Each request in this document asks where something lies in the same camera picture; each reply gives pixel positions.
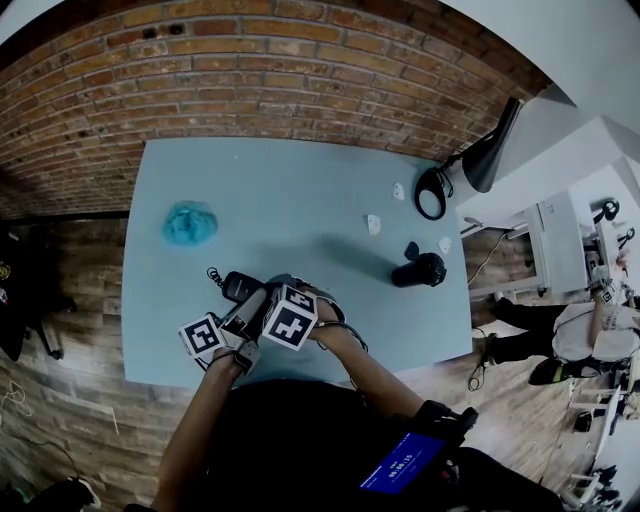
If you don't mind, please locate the person's right forearm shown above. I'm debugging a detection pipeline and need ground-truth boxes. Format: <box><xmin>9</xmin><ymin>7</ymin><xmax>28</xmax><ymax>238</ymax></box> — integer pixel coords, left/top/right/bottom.
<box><xmin>316</xmin><ymin>335</ymin><xmax>429</xmax><ymax>420</ymax></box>

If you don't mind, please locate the black arm strap mount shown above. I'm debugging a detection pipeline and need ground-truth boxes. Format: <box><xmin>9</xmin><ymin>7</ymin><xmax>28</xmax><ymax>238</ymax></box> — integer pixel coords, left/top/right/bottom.
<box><xmin>412</xmin><ymin>398</ymin><xmax>480</xmax><ymax>454</ymax></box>

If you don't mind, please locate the white floor cable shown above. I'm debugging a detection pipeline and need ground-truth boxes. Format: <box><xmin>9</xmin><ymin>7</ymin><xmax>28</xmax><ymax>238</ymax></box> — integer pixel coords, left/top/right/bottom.
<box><xmin>0</xmin><ymin>379</ymin><xmax>34</xmax><ymax>418</ymax></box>

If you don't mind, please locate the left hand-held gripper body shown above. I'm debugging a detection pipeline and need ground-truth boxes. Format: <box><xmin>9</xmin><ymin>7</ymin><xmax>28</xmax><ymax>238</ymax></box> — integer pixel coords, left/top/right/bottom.
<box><xmin>177</xmin><ymin>288</ymin><xmax>268</xmax><ymax>376</ymax></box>

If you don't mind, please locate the black cylindrical bottle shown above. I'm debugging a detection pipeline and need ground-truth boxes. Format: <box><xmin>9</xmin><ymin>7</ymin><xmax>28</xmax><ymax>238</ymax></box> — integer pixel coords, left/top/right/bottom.
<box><xmin>390</xmin><ymin>251</ymin><xmax>448</xmax><ymax>289</ymax></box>

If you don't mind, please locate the black floor cable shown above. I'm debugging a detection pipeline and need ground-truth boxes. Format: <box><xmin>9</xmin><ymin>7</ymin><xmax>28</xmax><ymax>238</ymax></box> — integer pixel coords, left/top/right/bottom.
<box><xmin>466</xmin><ymin>327</ymin><xmax>499</xmax><ymax>393</ymax></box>

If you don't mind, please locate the white side desk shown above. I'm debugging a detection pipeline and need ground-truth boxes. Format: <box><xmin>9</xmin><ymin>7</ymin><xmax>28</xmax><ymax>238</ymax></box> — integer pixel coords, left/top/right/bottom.
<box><xmin>455</xmin><ymin>114</ymin><xmax>640</xmax><ymax>302</ymax></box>

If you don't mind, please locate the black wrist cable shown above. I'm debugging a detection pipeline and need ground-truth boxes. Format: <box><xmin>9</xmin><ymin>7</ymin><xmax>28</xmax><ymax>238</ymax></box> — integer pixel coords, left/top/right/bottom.
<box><xmin>317</xmin><ymin>320</ymin><xmax>370</xmax><ymax>352</ymax></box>

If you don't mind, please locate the person's right hand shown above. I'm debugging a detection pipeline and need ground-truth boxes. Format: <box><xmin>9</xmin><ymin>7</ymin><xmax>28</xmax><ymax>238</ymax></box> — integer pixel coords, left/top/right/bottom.
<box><xmin>308</xmin><ymin>295</ymin><xmax>347</xmax><ymax>349</ymax></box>

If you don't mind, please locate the crumpled blue cloth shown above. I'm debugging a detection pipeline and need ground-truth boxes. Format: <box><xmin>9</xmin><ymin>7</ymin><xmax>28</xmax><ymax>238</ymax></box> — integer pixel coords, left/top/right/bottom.
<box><xmin>160</xmin><ymin>199</ymin><xmax>219</xmax><ymax>247</ymax></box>

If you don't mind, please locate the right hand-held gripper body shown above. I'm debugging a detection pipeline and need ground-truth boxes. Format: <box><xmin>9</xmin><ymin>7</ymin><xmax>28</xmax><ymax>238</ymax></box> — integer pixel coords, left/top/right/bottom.
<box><xmin>261</xmin><ymin>273</ymin><xmax>321</xmax><ymax>353</ymax></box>

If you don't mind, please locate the person's black shirt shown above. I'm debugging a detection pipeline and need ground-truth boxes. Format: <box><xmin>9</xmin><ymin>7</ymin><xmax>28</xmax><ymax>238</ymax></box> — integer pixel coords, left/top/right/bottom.
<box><xmin>164</xmin><ymin>377</ymin><xmax>569</xmax><ymax>512</ymax></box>

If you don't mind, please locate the black desk lamp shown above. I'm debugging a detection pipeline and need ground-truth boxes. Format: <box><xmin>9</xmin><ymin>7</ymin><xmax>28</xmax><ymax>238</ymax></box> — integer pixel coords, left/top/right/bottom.
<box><xmin>413</xmin><ymin>96</ymin><xmax>525</xmax><ymax>222</ymax></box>

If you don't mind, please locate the black office chair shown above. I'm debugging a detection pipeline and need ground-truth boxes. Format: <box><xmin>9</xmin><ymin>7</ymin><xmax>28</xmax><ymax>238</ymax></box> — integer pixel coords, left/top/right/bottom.
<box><xmin>0</xmin><ymin>217</ymin><xmax>78</xmax><ymax>362</ymax></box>

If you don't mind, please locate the phone with blue screen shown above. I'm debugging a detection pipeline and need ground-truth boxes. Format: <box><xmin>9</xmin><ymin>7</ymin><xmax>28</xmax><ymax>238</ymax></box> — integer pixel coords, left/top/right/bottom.
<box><xmin>358</xmin><ymin>431</ymin><xmax>448</xmax><ymax>495</ymax></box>

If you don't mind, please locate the black desk telephone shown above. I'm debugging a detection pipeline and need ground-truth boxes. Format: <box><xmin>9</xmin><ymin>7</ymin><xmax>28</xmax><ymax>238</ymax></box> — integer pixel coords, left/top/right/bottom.
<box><xmin>206</xmin><ymin>266</ymin><xmax>267</xmax><ymax>304</ymax></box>

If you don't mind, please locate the white drawer cabinet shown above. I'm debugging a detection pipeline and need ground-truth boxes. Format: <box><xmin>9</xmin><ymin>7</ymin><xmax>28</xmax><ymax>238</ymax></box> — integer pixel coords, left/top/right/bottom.
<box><xmin>535</xmin><ymin>191</ymin><xmax>587</xmax><ymax>297</ymax></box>

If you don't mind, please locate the person's left forearm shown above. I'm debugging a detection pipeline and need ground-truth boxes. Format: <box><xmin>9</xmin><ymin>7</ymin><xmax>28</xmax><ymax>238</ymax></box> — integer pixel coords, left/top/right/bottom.
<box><xmin>148</xmin><ymin>346</ymin><xmax>240</xmax><ymax>512</ymax></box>

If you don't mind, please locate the white stool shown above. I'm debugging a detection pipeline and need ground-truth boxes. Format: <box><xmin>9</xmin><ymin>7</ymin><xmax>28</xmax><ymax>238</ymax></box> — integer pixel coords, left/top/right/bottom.
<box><xmin>568</xmin><ymin>383</ymin><xmax>623</xmax><ymax>452</ymax></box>

